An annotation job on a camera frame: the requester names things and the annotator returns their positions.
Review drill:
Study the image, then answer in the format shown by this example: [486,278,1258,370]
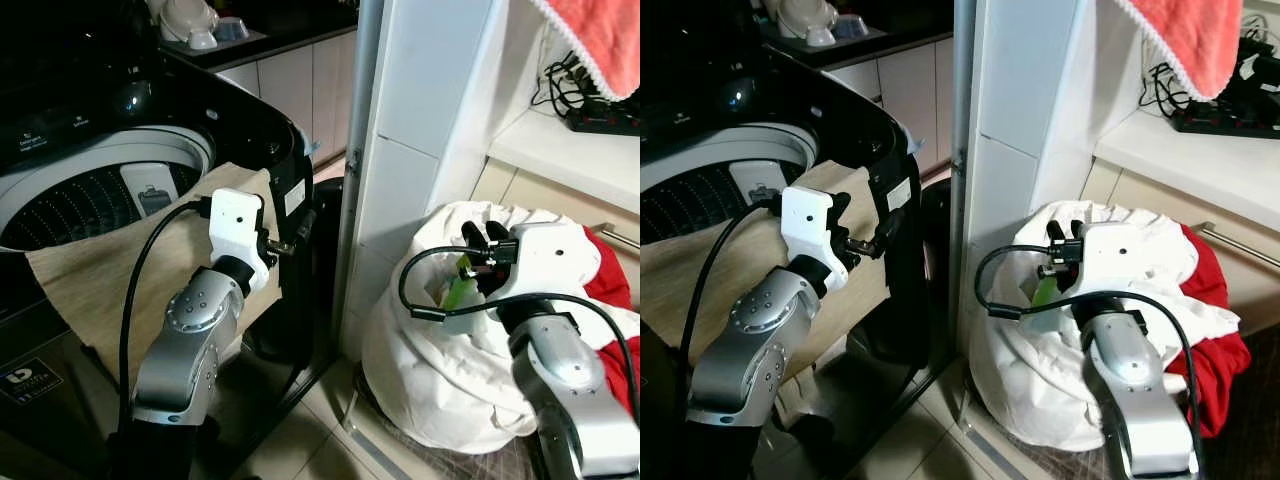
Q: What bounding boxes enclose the black top-load washing machine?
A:
[0,38,338,480]
[640,38,953,480]

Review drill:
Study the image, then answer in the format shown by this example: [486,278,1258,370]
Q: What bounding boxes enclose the white countertop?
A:
[1092,108,1280,237]
[487,104,641,215]

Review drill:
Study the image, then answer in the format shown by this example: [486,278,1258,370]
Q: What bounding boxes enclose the red cloth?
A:
[1164,224,1252,439]
[580,225,641,419]

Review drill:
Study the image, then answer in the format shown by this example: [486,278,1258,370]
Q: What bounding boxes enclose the beige kitchen cabinet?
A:
[828,36,957,179]
[214,30,360,168]

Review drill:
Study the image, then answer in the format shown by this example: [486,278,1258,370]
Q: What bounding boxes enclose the black power strip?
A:
[1173,98,1280,140]
[564,98,641,137]

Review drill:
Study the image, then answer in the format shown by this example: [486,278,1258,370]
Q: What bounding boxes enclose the beige towel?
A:
[640,158,893,385]
[24,163,287,393]

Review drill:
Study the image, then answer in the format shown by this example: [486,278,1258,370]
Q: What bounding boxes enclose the coral towel with white trim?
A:
[1114,0,1247,102]
[529,0,641,102]

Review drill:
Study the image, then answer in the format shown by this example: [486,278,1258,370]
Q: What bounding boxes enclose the white kitchen appliance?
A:
[768,0,842,50]
[148,0,222,52]

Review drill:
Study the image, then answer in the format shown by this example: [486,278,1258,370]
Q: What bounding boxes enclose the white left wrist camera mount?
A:
[206,187,272,293]
[779,185,852,297]

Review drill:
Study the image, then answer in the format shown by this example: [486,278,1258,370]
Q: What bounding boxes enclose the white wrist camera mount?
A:
[496,222,593,313]
[206,187,272,293]
[779,185,852,297]
[1068,222,1168,307]

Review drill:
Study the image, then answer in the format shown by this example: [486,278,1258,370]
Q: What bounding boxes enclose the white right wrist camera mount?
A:
[496,222,593,313]
[1068,222,1168,307]

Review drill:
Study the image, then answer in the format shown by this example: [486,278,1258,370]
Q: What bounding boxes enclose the silver door frame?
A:
[944,0,987,336]
[334,0,387,363]

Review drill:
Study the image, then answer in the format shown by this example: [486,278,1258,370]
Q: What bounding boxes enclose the silver drawer handle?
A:
[1189,221,1280,273]
[594,224,641,253]

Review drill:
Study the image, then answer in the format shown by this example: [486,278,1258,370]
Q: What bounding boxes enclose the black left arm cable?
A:
[117,199,212,433]
[688,197,787,386]

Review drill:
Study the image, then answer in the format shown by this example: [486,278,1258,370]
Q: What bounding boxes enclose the tangled black power cords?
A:
[530,50,603,121]
[1138,60,1203,117]

